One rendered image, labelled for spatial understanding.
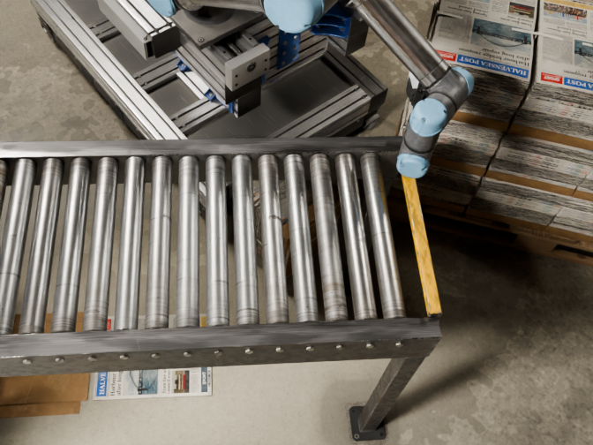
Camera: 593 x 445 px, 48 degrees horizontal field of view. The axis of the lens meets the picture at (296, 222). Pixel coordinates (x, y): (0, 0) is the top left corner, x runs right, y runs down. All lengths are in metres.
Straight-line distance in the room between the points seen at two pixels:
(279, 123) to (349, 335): 1.22
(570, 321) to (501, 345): 0.28
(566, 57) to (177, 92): 1.36
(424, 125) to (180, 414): 1.22
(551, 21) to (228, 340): 1.33
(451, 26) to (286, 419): 1.29
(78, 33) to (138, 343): 1.65
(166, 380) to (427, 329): 1.03
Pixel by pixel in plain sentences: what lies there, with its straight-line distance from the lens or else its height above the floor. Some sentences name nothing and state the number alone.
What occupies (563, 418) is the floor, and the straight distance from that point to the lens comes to 2.44.
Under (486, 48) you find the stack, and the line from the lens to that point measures 2.00.
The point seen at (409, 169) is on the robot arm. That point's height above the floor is 0.88.
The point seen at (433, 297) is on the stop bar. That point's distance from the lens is 1.51.
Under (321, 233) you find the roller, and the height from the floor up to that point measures 0.79.
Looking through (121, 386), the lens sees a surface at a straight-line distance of 2.26.
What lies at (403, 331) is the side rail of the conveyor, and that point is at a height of 0.80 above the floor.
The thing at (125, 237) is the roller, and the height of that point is 0.80.
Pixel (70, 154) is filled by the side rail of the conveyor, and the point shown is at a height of 0.80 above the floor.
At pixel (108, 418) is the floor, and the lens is 2.25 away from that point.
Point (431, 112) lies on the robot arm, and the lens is 1.51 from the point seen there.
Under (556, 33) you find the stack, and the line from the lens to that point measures 2.13.
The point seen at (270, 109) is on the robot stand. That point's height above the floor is 0.21.
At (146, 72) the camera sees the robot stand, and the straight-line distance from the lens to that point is 2.65.
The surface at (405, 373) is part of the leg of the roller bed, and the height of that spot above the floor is 0.56.
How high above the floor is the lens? 2.14
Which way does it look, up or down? 59 degrees down
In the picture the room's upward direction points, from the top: 8 degrees clockwise
